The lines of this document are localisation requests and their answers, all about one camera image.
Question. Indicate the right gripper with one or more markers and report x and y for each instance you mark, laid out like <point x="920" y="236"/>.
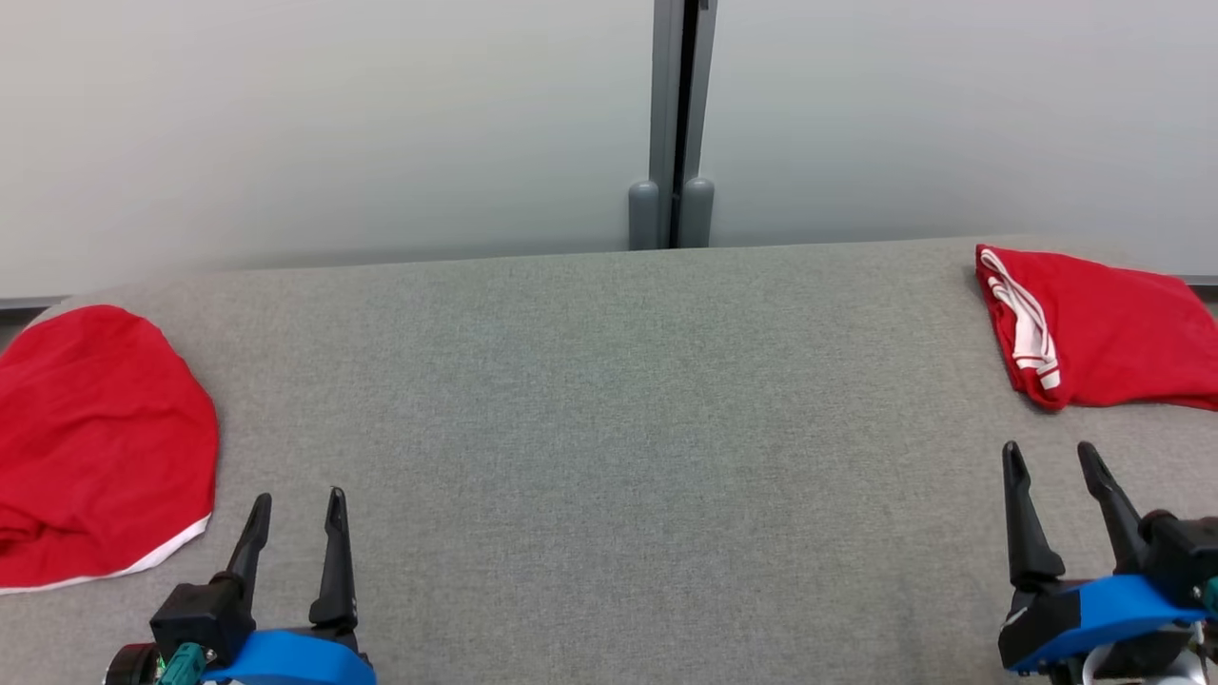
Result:
<point x="1037" y="618"/>

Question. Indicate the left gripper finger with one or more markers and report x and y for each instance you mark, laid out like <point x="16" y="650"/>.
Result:
<point x="249" y="552"/>
<point x="336" y="571"/>

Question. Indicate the red shorts white trim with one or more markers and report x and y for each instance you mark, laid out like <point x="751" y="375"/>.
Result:
<point x="95" y="438"/>

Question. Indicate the red Bulls 23 jersey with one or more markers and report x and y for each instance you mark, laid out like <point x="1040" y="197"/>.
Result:
<point x="1113" y="323"/>

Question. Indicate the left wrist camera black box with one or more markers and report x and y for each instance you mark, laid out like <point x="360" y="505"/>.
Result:
<point x="205" y="618"/>

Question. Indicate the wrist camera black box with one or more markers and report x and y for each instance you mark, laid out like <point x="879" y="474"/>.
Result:
<point x="1185" y="557"/>
<point x="205" y="618"/>

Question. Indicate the right blue camera mount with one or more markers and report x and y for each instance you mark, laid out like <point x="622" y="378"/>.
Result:
<point x="1123" y="604"/>

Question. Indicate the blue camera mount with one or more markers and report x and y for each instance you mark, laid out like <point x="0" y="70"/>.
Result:
<point x="285" y="661"/>
<point x="1123" y="604"/>

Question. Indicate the left blue camera mount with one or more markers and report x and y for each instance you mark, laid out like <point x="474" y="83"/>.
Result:
<point x="285" y="661"/>

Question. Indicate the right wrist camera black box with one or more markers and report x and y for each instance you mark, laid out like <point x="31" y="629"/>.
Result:
<point x="1185" y="557"/>

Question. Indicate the grey cylindrical post cap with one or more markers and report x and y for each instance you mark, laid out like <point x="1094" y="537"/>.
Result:
<point x="643" y="219"/>
<point x="697" y="214"/>

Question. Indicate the grey metal partition post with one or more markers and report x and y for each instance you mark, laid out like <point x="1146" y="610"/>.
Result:
<point x="666" y="86"/>

